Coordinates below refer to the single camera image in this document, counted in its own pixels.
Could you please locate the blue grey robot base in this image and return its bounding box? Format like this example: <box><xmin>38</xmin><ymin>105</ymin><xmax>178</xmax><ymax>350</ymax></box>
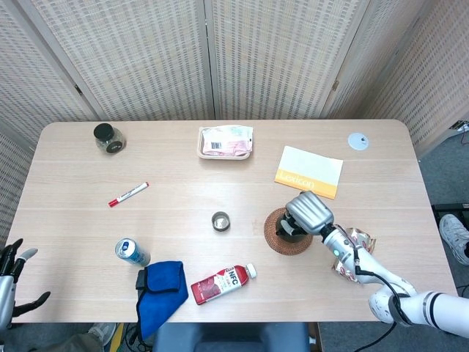
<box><xmin>152</xmin><ymin>322</ymin><xmax>311</xmax><ymax>352</ymax></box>

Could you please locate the blue folded cloth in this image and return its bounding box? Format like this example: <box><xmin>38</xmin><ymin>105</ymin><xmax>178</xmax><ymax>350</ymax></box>
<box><xmin>135</xmin><ymin>260</ymin><xmax>190</xmax><ymax>341</ymax></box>

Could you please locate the black metal frame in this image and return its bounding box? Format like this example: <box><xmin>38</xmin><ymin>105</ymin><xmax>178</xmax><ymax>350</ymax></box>
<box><xmin>431</xmin><ymin>202</ymin><xmax>469</xmax><ymax>221</ymax></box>

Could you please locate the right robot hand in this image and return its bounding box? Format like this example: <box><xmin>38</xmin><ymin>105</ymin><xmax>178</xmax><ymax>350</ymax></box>
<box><xmin>278</xmin><ymin>190</ymin><xmax>335</xmax><ymax>238</ymax></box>

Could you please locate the pink white snack packet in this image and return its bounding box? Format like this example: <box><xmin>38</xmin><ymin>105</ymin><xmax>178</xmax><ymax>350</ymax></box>
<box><xmin>201</xmin><ymin>125</ymin><xmax>254</xmax><ymax>156</ymax></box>

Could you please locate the grey round cable grommet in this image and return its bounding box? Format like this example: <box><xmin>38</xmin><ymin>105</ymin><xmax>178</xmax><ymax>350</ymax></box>
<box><xmin>347</xmin><ymin>132</ymin><xmax>370</xmax><ymax>151</ymax></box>

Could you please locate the glass jar black lid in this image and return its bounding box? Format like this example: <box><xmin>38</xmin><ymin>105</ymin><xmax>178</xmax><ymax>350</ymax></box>
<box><xmin>93</xmin><ymin>122</ymin><xmax>127</xmax><ymax>155</ymax></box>

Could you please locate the light blue drink can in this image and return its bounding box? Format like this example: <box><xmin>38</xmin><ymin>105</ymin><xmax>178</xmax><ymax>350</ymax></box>
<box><xmin>115</xmin><ymin>237</ymin><xmax>152</xmax><ymax>268</ymax></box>

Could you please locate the beige woven folding screen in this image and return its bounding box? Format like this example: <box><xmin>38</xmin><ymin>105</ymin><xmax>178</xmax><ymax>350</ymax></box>
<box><xmin>0</xmin><ymin>0</ymin><xmax>469</xmax><ymax>243</ymax></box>

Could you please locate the small dark teacup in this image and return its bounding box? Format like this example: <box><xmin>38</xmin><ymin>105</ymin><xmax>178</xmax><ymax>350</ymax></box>
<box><xmin>211</xmin><ymin>211</ymin><xmax>232</xmax><ymax>233</ymax></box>

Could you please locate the beige food tray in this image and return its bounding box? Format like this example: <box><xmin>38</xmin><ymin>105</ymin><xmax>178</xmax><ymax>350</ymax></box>
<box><xmin>198</xmin><ymin>126</ymin><xmax>253</xmax><ymax>161</ymax></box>

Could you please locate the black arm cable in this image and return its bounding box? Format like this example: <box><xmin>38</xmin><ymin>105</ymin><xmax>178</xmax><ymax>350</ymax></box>
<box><xmin>353</xmin><ymin>249</ymin><xmax>415</xmax><ymax>327</ymax></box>

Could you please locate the white sneaker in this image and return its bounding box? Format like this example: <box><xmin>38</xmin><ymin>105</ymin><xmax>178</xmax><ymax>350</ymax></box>
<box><xmin>439</xmin><ymin>213</ymin><xmax>469</xmax><ymax>265</ymax></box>

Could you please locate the gold red snack packet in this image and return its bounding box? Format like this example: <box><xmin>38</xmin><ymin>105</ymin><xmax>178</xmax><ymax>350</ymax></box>
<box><xmin>331</xmin><ymin>227</ymin><xmax>377</xmax><ymax>285</ymax></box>

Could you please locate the brown round woven coaster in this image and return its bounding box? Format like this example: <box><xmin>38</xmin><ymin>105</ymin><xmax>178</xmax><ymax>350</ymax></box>
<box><xmin>263</xmin><ymin>207</ymin><xmax>314</xmax><ymax>256</ymax></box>

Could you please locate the black teapot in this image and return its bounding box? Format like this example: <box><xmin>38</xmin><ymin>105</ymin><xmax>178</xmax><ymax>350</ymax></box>
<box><xmin>276</xmin><ymin>216</ymin><xmax>312</xmax><ymax>245</ymax></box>

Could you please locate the red white marker pen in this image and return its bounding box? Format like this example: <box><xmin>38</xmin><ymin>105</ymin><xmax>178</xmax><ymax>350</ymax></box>
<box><xmin>107</xmin><ymin>181</ymin><xmax>150</xmax><ymax>208</ymax></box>

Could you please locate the yellow white Lexicon book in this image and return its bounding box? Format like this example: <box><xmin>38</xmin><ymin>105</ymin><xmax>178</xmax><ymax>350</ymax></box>
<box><xmin>274</xmin><ymin>145</ymin><xmax>344</xmax><ymax>200</ymax></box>

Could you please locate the grey sneaker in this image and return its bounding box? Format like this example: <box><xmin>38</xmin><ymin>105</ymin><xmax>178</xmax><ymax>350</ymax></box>
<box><xmin>87</xmin><ymin>321</ymin><xmax>117</xmax><ymax>346</ymax></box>

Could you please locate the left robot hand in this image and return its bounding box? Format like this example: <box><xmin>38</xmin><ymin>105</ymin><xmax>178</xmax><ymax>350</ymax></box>
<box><xmin>0</xmin><ymin>238</ymin><xmax>51</xmax><ymax>329</ymax></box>

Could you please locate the red NFC juice bottle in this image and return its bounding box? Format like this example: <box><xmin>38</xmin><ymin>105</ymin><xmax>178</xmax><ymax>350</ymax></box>
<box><xmin>190</xmin><ymin>263</ymin><xmax>258</xmax><ymax>306</ymax></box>

